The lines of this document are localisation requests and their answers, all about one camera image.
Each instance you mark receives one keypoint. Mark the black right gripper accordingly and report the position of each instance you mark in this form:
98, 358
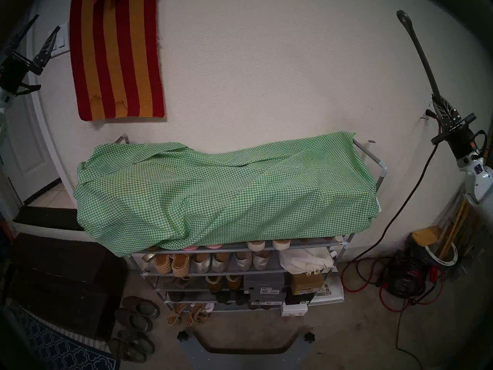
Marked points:
464, 142

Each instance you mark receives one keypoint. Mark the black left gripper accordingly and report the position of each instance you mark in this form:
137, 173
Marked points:
15, 72

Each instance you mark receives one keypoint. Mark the long grey metal shoehorn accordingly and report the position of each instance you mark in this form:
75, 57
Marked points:
419, 53

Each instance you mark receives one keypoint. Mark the green white gingham cloth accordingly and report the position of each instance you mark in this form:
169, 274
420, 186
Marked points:
192, 199

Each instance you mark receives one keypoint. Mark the grey robot base platform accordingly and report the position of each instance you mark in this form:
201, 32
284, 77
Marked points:
190, 357

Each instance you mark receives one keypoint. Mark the cream cloth bag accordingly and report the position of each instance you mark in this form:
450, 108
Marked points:
304, 261

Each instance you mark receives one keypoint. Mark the white soled shoe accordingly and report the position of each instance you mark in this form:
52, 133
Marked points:
255, 245
280, 244

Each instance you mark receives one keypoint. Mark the black shoe box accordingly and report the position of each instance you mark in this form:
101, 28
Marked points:
298, 298

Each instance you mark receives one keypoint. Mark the silver flat shoe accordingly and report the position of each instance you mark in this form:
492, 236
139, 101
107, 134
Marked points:
242, 261
261, 260
220, 262
200, 263

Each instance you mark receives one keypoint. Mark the grey Vionic shoe box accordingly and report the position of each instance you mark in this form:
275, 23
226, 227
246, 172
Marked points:
264, 282
267, 298

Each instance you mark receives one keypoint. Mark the grey metal shoe rack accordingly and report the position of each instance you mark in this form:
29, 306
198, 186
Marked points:
231, 273

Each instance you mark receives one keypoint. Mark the tan and dark shoe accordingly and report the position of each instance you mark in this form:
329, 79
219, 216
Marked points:
233, 282
213, 284

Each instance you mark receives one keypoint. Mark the yellow wooden stick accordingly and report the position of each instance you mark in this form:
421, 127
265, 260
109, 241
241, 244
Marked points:
456, 228

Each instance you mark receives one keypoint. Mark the yellow cardboard box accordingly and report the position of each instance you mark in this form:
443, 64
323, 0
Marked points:
426, 236

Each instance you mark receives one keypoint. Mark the dark bucket with white rim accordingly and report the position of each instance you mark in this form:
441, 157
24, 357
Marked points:
448, 262

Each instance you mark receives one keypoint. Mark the black door step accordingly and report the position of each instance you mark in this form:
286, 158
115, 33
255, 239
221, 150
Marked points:
50, 218

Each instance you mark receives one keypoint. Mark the flat white labelled box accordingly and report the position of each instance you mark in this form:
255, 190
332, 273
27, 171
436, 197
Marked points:
331, 292

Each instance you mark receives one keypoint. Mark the brown cardboard box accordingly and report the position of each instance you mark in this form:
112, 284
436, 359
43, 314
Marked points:
306, 283

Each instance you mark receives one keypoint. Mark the dark brown trunk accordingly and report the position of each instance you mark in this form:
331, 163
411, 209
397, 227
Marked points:
57, 280

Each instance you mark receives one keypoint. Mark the small white box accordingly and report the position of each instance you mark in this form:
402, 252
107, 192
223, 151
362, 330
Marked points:
294, 309

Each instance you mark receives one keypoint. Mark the tan espadrille sandal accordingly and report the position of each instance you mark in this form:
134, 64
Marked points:
160, 262
180, 264

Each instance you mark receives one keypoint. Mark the black base knob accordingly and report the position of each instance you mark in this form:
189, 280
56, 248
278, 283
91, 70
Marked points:
309, 337
183, 337

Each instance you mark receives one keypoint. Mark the brown clog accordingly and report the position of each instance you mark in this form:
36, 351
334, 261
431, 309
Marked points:
140, 307
133, 320

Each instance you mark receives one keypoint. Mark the blue patterned rug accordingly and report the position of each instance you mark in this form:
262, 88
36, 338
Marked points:
57, 346

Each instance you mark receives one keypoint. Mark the white sneaker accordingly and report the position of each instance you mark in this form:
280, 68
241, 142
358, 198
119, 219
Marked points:
209, 306

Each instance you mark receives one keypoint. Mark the white wall outlet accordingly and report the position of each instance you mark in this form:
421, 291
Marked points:
423, 115

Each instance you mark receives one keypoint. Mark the white light switch plate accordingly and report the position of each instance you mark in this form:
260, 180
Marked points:
64, 45

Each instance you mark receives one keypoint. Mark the red yellow striped wall rug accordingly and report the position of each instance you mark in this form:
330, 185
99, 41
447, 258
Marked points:
115, 64

